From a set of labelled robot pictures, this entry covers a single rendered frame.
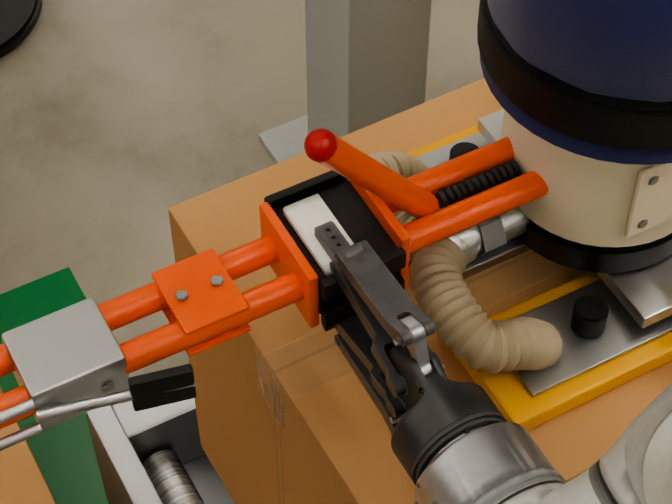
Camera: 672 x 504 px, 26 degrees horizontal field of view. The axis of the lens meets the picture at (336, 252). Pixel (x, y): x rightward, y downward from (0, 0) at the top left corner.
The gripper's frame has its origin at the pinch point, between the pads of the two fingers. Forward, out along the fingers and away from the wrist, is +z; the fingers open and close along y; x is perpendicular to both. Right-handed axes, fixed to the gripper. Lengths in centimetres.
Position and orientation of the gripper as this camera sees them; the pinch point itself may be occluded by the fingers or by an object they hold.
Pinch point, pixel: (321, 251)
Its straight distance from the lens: 108.7
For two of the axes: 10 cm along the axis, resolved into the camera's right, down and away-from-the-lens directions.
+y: 0.0, 6.3, 7.8
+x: 8.8, -3.7, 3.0
